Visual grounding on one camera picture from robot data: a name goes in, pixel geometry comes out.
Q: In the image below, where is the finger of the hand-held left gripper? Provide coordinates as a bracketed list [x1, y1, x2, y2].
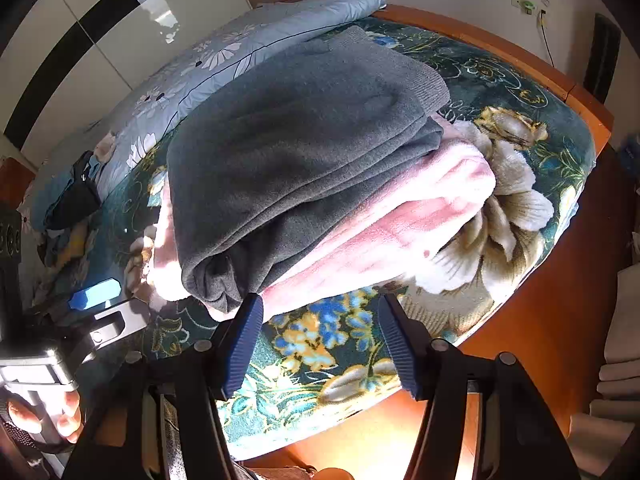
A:
[66, 280, 132, 314]
[87, 304, 152, 352]

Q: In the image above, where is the stack of white cloths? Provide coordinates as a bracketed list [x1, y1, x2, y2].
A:
[570, 260, 640, 462]

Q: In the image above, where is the grey floral quilt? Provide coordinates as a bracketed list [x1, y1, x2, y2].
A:
[30, 0, 389, 212]

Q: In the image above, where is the person's left hand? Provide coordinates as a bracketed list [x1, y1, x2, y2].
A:
[7, 389, 84, 447]

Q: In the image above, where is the wooden bed frame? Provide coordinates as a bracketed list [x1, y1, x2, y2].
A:
[0, 4, 617, 480]

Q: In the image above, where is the dark grey garment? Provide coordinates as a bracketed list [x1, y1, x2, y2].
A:
[47, 152, 104, 231]

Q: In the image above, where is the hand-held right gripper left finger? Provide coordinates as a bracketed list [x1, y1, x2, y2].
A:
[62, 292, 265, 480]

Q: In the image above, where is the black panel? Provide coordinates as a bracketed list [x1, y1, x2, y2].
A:
[582, 12, 622, 104]

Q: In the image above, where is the teal floral blanket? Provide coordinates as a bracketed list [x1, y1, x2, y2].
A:
[30, 16, 599, 462]

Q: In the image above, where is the plugged dark cable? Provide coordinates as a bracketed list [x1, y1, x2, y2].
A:
[537, 6, 557, 69]

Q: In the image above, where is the pink fleece garment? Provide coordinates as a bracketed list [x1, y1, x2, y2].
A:
[140, 112, 497, 322]

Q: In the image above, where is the grey knit garment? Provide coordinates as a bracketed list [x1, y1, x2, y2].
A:
[166, 25, 452, 314]

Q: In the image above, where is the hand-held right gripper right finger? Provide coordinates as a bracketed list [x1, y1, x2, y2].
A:
[377, 294, 583, 480]

